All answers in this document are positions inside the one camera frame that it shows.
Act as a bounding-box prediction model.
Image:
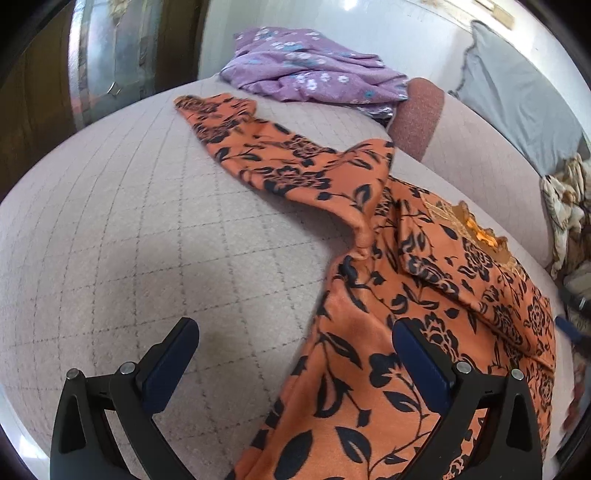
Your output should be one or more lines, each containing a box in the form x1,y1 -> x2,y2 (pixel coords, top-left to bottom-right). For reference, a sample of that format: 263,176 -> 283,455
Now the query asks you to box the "orange black floral garment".
175,93 -> 556,479

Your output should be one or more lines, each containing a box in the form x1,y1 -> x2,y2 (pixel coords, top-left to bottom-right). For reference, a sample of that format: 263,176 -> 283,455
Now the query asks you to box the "cream floral blanket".
540,154 -> 590,281

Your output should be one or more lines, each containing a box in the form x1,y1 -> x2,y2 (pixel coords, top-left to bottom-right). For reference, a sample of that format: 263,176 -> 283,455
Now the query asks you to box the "pink bolster pillow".
388,78 -> 553,267

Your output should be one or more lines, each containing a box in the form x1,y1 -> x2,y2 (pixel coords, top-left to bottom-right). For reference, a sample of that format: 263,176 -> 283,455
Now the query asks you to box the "grey pillow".
449,20 -> 590,176

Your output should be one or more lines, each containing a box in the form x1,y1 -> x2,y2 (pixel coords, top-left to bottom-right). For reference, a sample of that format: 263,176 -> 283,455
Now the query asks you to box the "purple floral garment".
219,27 -> 409,120

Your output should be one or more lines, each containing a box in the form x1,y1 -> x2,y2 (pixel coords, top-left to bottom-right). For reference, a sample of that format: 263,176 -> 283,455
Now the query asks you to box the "mirrored wooden wardrobe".
1,1 -> 209,195

